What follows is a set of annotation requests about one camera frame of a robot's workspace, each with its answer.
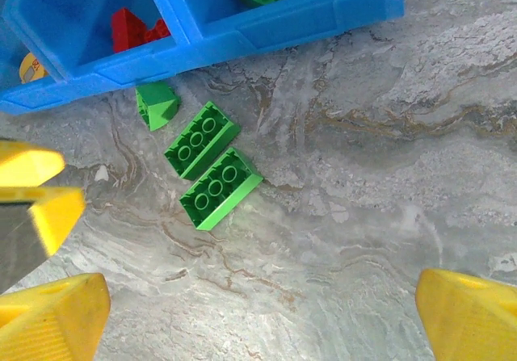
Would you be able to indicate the yellow round lego piece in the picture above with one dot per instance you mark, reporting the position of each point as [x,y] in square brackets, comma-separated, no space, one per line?
[30,64]

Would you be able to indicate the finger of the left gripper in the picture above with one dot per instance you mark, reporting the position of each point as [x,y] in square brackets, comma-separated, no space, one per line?
[52,215]
[28,163]

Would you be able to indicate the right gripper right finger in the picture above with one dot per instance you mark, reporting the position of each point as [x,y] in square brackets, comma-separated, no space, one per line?
[472,320]

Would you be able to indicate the small green sloped lego brick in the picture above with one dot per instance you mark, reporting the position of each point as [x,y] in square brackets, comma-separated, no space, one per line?
[155,102]

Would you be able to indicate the red sloped lego brick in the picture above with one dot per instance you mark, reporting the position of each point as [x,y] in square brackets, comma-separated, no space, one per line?
[125,30]

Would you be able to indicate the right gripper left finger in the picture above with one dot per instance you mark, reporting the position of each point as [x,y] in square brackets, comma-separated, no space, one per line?
[48,320]

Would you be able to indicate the blue three-compartment plastic container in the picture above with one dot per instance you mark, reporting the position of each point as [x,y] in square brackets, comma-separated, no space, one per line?
[282,26]

